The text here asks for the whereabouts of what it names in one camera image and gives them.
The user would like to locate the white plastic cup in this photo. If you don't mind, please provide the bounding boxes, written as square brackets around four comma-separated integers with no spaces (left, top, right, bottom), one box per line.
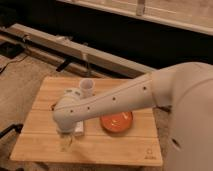
[79,78,95,98]

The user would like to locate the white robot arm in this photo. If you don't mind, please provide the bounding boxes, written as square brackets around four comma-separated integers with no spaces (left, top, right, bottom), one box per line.
[53,62,213,171]

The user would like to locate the long beige rail beam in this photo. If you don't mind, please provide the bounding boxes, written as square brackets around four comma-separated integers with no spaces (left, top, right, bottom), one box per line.
[0,24,155,78]

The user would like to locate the black device on floor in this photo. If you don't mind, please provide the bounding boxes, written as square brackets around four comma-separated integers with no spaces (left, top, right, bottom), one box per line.
[0,42,24,59]

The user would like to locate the orange ceramic bowl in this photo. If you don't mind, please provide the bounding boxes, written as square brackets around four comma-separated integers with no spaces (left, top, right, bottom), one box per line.
[100,112,133,133]

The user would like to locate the black cable on floor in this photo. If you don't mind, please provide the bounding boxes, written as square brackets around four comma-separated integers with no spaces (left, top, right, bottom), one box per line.
[0,54,29,75]

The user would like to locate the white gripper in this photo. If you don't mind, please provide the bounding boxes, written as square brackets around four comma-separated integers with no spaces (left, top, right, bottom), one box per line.
[57,122,77,152]

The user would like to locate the black and tan brush block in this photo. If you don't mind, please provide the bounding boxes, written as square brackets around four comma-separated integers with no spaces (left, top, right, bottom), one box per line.
[51,104,56,111]

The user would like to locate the white plastic bottle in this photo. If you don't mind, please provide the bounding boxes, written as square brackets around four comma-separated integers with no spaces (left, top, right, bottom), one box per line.
[74,121,84,136]

